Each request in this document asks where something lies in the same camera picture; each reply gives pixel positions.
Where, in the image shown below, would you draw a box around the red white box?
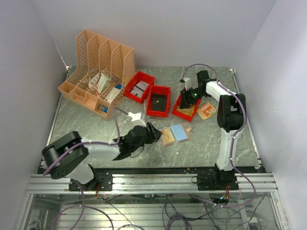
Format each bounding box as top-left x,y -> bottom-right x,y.
105,87 -> 120,103

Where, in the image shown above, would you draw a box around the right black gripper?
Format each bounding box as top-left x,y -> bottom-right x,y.
179,86 -> 207,109

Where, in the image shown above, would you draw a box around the grey white boxes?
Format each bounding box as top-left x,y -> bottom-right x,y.
130,81 -> 149,97

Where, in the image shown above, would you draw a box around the aluminium rail frame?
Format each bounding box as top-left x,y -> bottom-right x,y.
18,172 -> 289,230

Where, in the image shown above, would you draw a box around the tangled floor cables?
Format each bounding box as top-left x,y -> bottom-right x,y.
55,190 -> 272,230

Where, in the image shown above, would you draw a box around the white labelled packet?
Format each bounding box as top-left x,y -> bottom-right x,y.
88,73 -> 100,88

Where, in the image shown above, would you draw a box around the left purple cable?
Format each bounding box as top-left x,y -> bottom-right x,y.
43,106 -> 130,230

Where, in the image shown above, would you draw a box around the peach mesh file organizer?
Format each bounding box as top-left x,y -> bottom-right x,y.
59,30 -> 135,119

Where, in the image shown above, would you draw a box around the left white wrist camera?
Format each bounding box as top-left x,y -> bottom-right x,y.
128,112 -> 146,127

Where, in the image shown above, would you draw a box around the red bin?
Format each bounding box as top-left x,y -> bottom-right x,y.
124,71 -> 155,104
172,95 -> 201,122
146,85 -> 171,117

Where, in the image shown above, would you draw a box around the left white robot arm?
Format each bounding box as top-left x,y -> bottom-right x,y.
42,122 -> 163,191

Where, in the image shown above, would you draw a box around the tan leather card holder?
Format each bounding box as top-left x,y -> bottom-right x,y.
161,123 -> 190,147

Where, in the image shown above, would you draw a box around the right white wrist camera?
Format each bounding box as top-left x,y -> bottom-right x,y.
180,77 -> 192,90

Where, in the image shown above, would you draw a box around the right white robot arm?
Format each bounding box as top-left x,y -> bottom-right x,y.
180,70 -> 247,190

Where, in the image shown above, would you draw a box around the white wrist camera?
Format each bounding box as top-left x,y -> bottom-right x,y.
180,77 -> 192,90
128,112 -> 146,127

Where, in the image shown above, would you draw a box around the gold striped card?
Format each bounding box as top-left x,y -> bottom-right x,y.
176,105 -> 195,116

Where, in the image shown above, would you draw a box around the green white box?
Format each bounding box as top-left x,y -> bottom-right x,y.
96,73 -> 110,94

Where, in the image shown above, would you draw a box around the orange patterned card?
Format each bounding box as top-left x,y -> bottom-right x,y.
197,102 -> 216,120

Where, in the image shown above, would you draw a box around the blue capped bottle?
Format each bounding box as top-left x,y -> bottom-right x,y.
98,105 -> 108,113

